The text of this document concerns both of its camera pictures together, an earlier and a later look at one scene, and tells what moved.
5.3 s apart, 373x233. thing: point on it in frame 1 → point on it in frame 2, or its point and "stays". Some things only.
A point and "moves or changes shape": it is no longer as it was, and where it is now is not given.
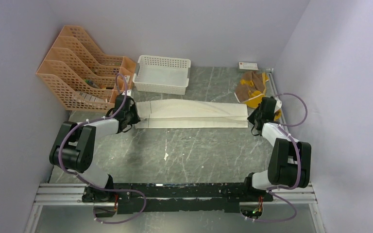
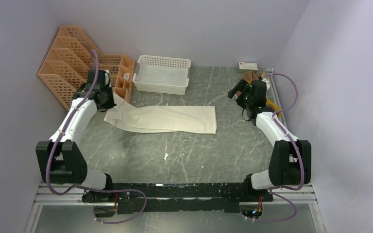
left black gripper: (137, 119) → (111, 104)
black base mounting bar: (137, 198) stays
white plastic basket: (162, 74) stays
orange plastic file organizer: (79, 75) stays
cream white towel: (191, 113) moves or changes shape
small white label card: (248, 65) stays
